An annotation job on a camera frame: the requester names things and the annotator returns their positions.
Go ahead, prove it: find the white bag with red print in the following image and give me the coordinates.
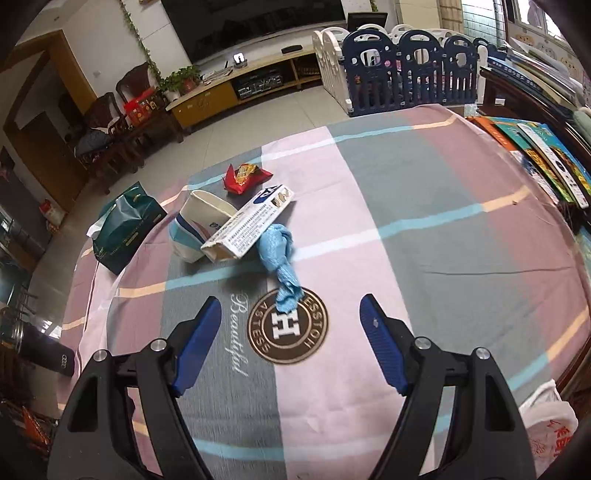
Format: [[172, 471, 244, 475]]
[[518, 378, 579, 480]]

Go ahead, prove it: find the green wall vine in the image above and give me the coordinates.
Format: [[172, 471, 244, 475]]
[[119, 0, 163, 89]]

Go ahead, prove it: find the black television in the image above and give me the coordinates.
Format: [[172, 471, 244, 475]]
[[159, 0, 348, 64]]

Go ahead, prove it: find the dark wooden armchair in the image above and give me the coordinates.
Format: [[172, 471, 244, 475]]
[[115, 61, 186, 145], [74, 91, 145, 186]]

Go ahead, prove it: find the blue cloth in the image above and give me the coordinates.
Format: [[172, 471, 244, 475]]
[[257, 222, 304, 318]]

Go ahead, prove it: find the yellow wooden tv cabinet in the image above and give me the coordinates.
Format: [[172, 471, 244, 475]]
[[165, 46, 320, 131]]

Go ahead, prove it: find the white plastic playpen fence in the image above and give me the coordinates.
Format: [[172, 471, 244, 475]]
[[311, 27, 354, 117]]

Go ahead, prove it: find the striped paper cup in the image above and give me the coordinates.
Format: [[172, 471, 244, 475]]
[[168, 189, 241, 264]]

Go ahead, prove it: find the dark green tissue pack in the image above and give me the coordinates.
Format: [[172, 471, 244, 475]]
[[92, 181, 168, 276]]

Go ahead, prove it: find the blue plastic playpen fence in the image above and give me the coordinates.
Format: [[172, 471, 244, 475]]
[[343, 29, 479, 117]]

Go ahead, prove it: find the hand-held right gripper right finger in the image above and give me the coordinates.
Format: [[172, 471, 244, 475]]
[[359, 294, 537, 480]]

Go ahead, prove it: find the long white cardboard box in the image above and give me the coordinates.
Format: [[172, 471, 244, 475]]
[[200, 184, 296, 263]]

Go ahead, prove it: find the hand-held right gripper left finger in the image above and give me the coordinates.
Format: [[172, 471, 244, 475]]
[[46, 296, 223, 480]]

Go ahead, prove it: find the potted green plant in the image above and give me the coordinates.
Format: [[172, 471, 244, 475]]
[[158, 65, 202, 103]]

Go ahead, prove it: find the black bin with ring logo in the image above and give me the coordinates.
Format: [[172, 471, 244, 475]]
[[17, 318, 76, 378]]

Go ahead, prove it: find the stack of picture books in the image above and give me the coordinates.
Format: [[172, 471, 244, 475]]
[[465, 36, 591, 209]]

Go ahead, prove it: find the red gift box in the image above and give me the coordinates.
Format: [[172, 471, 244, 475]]
[[123, 89, 158, 126]]

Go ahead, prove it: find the red snack wrapper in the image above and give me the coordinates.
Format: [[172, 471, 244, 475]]
[[225, 163, 274, 195]]

